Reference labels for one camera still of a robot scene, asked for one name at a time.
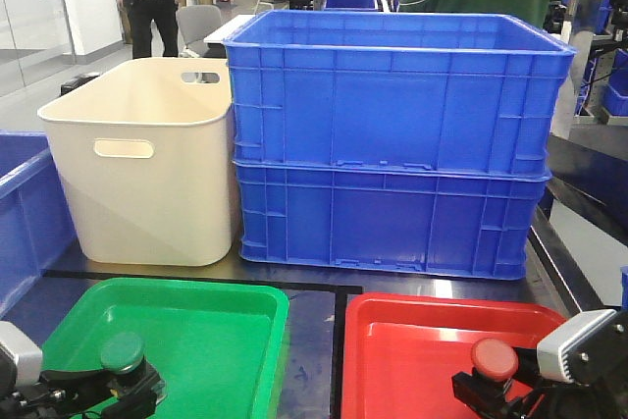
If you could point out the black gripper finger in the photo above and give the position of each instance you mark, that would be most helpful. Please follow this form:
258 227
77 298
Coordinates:
135 394
524 397

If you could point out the green push button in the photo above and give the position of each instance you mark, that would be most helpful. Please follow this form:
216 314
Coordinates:
123 355

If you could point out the red push button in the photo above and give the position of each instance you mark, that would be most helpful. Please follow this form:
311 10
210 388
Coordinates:
494 363

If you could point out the green plastic tray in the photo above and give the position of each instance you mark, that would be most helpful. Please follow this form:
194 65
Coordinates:
221 348

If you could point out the red plastic tray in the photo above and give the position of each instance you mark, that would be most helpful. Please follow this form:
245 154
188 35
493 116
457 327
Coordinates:
401 351

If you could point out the lower blue stacked crate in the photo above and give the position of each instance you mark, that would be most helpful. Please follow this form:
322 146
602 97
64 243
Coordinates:
443 224

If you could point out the blue stacked crate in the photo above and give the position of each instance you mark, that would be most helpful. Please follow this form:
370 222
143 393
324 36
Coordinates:
443 224
461 93

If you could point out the blue bin far left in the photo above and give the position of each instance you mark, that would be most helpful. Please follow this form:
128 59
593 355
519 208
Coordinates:
36 225

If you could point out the cream plastic basket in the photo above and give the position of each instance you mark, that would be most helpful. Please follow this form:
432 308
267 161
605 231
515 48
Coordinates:
144 155

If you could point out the upper blue stacked crate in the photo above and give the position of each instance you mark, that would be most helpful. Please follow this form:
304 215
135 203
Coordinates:
461 93

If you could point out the grey office chair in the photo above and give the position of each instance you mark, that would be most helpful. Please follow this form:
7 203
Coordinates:
195 22

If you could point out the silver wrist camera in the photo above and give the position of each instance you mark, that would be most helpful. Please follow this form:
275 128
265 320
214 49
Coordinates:
552 350
23 352

